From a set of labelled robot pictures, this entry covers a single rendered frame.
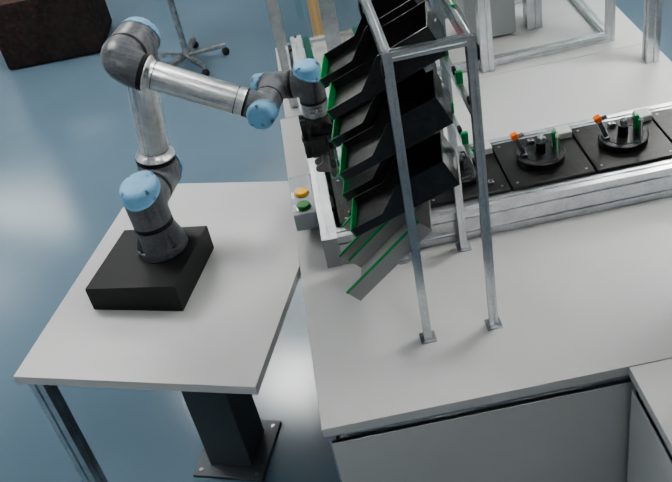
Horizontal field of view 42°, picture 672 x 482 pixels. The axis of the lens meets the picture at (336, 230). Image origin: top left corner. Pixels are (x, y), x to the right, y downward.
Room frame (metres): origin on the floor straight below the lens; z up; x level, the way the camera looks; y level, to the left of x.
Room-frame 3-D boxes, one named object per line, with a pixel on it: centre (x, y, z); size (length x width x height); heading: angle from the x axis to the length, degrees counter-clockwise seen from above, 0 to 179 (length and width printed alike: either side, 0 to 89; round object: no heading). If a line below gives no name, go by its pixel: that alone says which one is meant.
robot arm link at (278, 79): (2.11, 0.09, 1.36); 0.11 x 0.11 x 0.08; 75
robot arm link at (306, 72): (2.10, -0.01, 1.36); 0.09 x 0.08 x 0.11; 75
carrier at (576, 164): (2.10, -0.64, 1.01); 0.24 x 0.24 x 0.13; 89
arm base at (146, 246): (2.09, 0.51, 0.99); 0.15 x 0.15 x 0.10
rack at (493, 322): (1.74, -0.26, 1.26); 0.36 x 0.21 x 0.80; 179
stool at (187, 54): (5.43, 0.75, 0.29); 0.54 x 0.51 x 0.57; 153
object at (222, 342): (2.07, 0.46, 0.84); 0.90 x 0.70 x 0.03; 161
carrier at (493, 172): (2.10, -0.39, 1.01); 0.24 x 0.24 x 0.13; 89
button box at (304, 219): (2.19, 0.08, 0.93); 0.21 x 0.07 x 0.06; 179
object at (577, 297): (2.10, -0.58, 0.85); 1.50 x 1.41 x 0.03; 179
